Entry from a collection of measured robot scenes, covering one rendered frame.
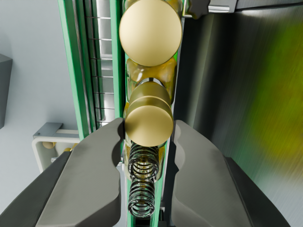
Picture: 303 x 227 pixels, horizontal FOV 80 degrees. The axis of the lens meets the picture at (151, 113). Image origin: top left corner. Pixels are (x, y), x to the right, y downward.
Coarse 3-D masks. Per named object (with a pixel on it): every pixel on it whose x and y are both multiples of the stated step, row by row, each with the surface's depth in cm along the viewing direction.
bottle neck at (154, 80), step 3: (144, 78) 18; (147, 78) 17; (150, 78) 17; (153, 78) 17; (141, 81) 18; (144, 81) 17; (147, 81) 17; (150, 81) 17; (153, 81) 17; (156, 81) 17; (159, 81) 18; (138, 84) 18; (162, 84) 18
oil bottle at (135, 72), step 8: (128, 64) 19; (136, 64) 18; (168, 64) 18; (176, 64) 19; (128, 72) 18; (136, 72) 18; (144, 72) 18; (152, 72) 18; (160, 72) 18; (168, 72) 18; (176, 72) 19; (128, 80) 19; (136, 80) 18; (160, 80) 18; (168, 80) 18; (128, 88) 19; (168, 88) 18; (128, 96) 20
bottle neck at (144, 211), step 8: (136, 184) 21; (144, 184) 21; (152, 184) 22; (136, 192) 20; (144, 192) 20; (152, 192) 21; (136, 200) 19; (144, 200) 19; (152, 200) 20; (128, 208) 19; (136, 208) 20; (144, 208) 21; (152, 208) 19; (136, 216) 20; (144, 216) 20
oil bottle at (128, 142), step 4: (128, 104) 23; (124, 108) 22; (124, 112) 22; (124, 116) 22; (128, 136) 21; (124, 140) 23; (128, 140) 22; (128, 144) 22; (164, 144) 23; (160, 148) 23
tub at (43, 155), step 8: (40, 136) 53; (32, 144) 53; (40, 144) 55; (56, 144) 62; (64, 144) 62; (72, 144) 62; (40, 152) 56; (48, 152) 60; (56, 152) 64; (40, 160) 56; (48, 160) 60; (40, 168) 58
